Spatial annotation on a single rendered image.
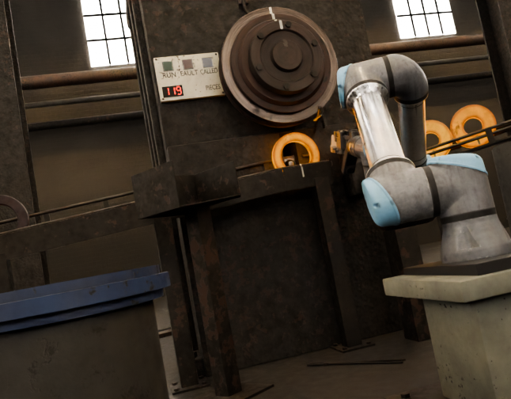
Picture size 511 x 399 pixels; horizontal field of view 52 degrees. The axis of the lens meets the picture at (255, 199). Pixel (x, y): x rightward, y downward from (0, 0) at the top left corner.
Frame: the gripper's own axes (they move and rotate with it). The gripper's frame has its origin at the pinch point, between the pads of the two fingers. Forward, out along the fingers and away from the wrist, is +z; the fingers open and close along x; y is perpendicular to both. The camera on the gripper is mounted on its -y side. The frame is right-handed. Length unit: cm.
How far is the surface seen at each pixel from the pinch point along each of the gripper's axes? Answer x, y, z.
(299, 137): 11.1, 4.9, 7.3
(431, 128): -34.5, 3.6, -12.2
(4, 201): 119, -3, 5
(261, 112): 25.1, 16.0, 8.6
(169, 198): 68, -3, -36
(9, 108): 157, 30, 280
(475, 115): -47, 7, -20
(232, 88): 34.6, 26.2, 11.9
